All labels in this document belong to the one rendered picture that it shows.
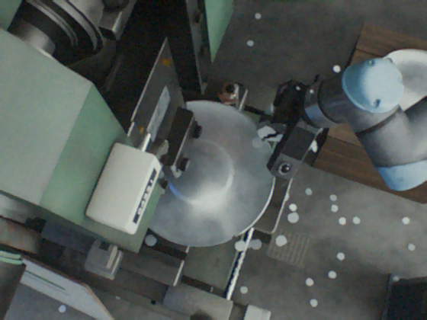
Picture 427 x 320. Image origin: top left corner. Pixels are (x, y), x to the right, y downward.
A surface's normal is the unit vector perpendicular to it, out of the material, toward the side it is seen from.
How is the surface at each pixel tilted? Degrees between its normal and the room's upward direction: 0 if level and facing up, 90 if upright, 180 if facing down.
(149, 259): 0
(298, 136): 42
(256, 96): 0
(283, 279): 0
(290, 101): 25
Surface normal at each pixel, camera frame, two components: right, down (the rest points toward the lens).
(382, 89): 0.37, -0.11
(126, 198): -0.04, -0.25
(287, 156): 0.19, 0.42
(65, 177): 0.94, 0.32
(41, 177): 0.63, 0.04
